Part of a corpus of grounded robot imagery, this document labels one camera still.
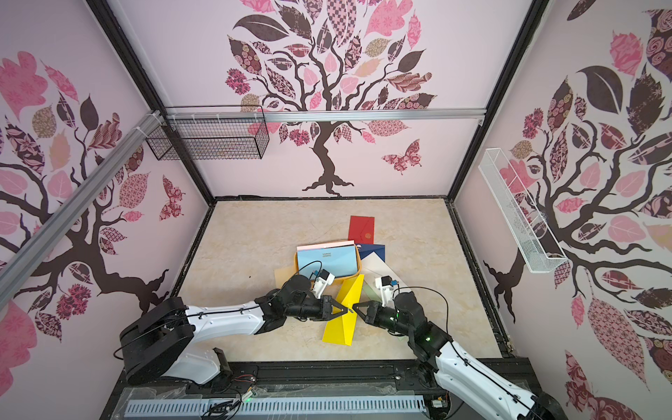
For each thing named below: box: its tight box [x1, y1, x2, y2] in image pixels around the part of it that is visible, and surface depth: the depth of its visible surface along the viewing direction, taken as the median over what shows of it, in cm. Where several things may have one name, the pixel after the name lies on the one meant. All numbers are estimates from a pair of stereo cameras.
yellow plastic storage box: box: [293, 243, 363, 299], surface depth 96 cm
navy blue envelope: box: [357, 244, 385, 263], surface depth 105 cm
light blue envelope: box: [296, 245, 358, 279], surface depth 96 cm
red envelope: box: [348, 215, 375, 245], surface depth 112 cm
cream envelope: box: [274, 266, 298, 289], surface depth 97 cm
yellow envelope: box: [322, 273, 365, 347], surface depth 77 cm
